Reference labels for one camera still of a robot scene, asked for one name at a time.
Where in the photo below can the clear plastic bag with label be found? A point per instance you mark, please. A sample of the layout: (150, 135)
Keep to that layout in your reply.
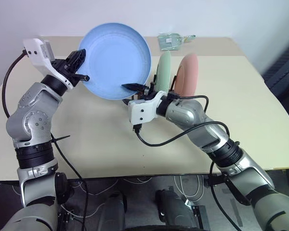
(169, 41)

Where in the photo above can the small green packet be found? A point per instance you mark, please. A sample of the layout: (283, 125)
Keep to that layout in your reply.
(190, 37)

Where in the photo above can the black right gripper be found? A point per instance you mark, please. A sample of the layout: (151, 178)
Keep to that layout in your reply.
(145, 92)

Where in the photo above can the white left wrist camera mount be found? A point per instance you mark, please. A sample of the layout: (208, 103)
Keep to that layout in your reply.
(37, 54)

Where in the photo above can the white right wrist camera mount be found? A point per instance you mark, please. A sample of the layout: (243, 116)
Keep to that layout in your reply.
(140, 111)

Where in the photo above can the green plate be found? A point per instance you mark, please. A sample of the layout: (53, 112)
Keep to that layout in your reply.
(164, 69)

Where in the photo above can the dark grey rounded shape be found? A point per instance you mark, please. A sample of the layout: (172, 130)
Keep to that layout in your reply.
(115, 207)
(171, 207)

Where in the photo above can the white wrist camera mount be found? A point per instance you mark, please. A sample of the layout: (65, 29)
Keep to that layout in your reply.
(37, 54)
(140, 111)

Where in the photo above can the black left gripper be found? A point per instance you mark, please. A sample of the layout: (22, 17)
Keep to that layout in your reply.
(61, 67)

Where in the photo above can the black zip tie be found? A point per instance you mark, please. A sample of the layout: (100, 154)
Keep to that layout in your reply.
(62, 138)

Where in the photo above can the pink plate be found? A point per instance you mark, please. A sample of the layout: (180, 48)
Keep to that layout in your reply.
(186, 74)

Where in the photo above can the black table frame bracket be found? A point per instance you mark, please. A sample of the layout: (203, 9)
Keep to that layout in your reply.
(219, 181)

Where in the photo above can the blue plate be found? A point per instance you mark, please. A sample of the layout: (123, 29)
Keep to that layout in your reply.
(113, 60)

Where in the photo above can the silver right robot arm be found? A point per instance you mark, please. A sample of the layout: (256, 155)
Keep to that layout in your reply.
(187, 115)

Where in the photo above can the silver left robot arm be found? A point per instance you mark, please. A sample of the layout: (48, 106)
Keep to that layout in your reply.
(33, 118)

